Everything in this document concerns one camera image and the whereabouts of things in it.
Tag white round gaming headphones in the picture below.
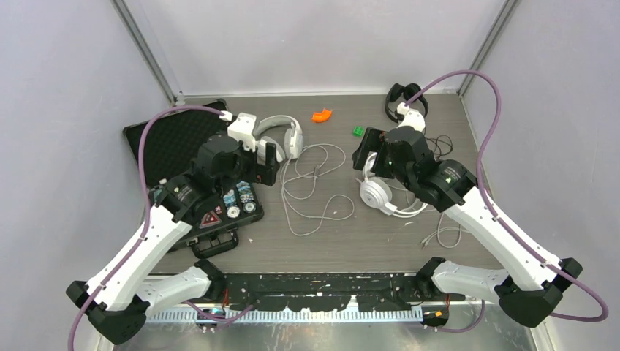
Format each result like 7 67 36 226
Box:
358 152 428 219

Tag white headphone cable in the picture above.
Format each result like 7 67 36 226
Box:
387 184 466 250

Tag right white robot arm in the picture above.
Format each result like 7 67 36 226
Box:
352 127 583 328

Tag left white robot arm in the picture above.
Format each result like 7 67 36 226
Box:
66 135 279 345

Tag black small headphones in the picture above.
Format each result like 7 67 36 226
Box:
385 83 454 161

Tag white grey angular headphones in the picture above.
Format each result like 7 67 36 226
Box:
253 115 304 163

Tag green toy brick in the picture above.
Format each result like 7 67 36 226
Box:
352 126 365 137

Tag black poker chip case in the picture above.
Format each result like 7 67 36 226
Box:
144 110 264 259

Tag orange curved plastic piece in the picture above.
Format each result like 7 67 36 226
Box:
311 108 333 123

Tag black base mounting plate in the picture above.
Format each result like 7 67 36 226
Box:
177 272 466 314

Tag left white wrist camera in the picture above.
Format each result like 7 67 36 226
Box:
227 113 257 151

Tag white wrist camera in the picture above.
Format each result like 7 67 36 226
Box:
227 113 257 151
396 102 426 132

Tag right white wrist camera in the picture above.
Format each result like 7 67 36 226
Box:
396 102 426 132

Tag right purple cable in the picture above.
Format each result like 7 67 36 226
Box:
406 69 610 323

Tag purple cable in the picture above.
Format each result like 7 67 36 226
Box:
406 69 610 323
67 105 233 351

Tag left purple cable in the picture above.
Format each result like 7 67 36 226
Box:
67 105 233 351

